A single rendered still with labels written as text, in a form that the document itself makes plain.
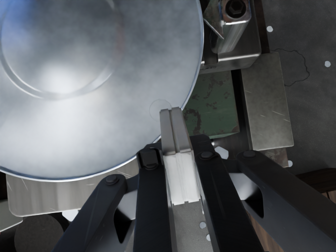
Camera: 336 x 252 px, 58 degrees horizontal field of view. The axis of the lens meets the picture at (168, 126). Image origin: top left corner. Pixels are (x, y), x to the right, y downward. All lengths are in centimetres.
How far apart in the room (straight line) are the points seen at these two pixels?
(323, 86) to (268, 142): 78
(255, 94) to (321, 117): 76
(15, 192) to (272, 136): 33
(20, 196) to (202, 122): 25
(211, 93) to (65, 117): 22
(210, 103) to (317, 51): 84
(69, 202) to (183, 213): 81
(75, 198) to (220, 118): 23
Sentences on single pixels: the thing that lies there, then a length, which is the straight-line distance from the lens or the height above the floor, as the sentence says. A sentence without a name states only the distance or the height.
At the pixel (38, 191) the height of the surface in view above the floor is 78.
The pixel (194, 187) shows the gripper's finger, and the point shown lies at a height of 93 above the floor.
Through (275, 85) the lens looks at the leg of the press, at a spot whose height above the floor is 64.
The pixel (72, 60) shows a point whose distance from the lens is 32.
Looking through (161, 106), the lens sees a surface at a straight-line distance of 30.
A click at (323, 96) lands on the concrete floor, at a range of 122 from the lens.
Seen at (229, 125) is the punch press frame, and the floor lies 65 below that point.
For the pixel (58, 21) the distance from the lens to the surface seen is 34.
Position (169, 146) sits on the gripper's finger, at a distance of 15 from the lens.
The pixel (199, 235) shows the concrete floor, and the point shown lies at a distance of 112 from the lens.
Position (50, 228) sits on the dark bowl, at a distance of 119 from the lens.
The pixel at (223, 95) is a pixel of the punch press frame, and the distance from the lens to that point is 45.
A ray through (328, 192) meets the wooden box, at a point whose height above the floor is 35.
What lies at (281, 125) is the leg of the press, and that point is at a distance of 46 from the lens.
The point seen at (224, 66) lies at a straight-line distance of 43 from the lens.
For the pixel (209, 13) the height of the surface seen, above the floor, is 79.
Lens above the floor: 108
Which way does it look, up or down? 85 degrees down
